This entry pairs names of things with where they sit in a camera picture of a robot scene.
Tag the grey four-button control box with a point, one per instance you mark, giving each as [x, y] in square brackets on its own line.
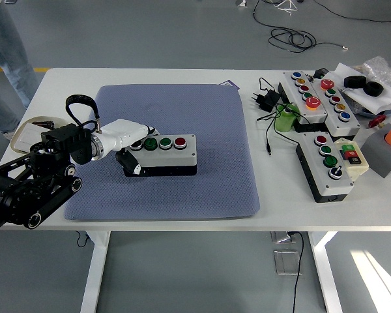
[182, 158]

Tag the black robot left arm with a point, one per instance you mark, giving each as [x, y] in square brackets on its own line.
[62, 137]

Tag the white cream-rimmed tray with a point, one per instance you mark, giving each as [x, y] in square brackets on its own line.
[21, 140]

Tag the blue-grey textured mat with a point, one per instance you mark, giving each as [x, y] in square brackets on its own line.
[198, 195]

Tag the white table leg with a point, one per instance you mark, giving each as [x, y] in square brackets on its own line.
[326, 277]
[94, 277]

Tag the cream switch with green-red keys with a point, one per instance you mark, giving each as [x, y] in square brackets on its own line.
[358, 168]

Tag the five-button box, amber-ringed mushroom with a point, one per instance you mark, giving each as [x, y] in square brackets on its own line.
[316, 112]

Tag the small black device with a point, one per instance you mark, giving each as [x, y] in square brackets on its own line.
[321, 72]

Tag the purple card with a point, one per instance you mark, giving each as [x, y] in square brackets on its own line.
[233, 84]

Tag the grey block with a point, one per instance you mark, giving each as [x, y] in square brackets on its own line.
[381, 156]

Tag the green plastic bottle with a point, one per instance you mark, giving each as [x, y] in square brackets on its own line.
[285, 122]

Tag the black power adapter plug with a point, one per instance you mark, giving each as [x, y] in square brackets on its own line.
[267, 99]

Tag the small silver floor socket plate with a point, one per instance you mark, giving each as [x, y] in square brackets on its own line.
[280, 237]

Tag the four-button box with selector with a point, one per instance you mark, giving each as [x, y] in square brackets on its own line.
[332, 186]

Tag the clear plastic bag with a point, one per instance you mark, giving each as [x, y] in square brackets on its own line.
[381, 70]

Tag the red knob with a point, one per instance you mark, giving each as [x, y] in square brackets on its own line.
[376, 122]

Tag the five-button box, red mushroom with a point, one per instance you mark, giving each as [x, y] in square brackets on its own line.
[345, 127]

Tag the silver stand foot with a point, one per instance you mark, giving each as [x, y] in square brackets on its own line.
[241, 3]

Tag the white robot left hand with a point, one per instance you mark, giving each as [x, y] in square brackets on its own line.
[120, 133]

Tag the large silver floor socket plate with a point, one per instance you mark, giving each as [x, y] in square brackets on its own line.
[285, 262]

